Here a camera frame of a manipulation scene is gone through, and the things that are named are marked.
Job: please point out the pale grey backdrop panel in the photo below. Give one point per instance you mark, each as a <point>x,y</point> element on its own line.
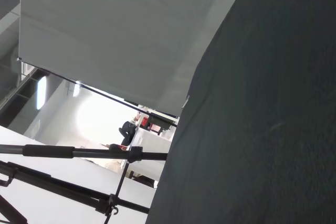
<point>118,37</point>

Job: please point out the black bench cloth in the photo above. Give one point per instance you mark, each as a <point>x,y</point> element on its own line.
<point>262,103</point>

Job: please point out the red box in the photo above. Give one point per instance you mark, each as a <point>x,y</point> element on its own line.
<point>145,121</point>

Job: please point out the person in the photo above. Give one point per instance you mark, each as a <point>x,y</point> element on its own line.
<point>128,129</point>

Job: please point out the white ceiling light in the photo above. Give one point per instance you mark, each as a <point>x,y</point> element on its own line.
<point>41,93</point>

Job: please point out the black tripod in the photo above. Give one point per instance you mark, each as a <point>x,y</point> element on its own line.
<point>47,151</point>

